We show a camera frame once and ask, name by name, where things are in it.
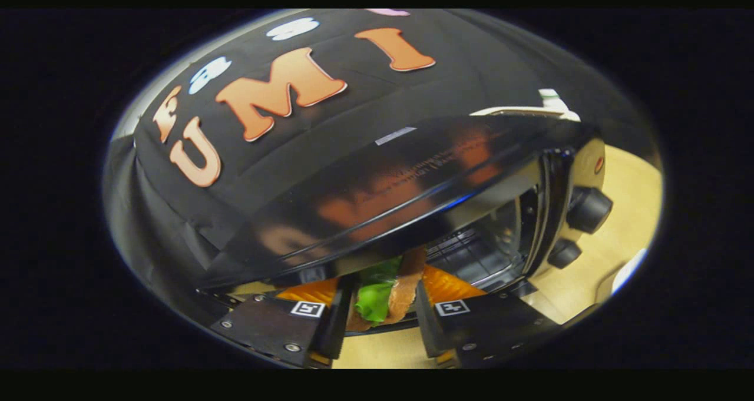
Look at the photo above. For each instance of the white pop-up toaster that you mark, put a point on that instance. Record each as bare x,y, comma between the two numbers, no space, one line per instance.
518,110

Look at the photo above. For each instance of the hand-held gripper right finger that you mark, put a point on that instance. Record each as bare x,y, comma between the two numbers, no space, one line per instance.
427,324

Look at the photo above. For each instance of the black toaster oven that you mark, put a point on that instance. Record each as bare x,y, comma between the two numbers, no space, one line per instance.
412,177

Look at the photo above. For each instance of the white bottle green label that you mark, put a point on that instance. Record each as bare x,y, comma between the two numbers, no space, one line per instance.
551,98

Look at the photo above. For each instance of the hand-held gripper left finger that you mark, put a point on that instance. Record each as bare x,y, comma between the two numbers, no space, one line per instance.
337,324

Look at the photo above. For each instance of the white plate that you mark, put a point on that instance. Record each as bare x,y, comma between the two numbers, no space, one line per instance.
627,271

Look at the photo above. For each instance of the lettuce sandwich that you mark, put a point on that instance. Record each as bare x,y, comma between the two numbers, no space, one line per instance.
374,298

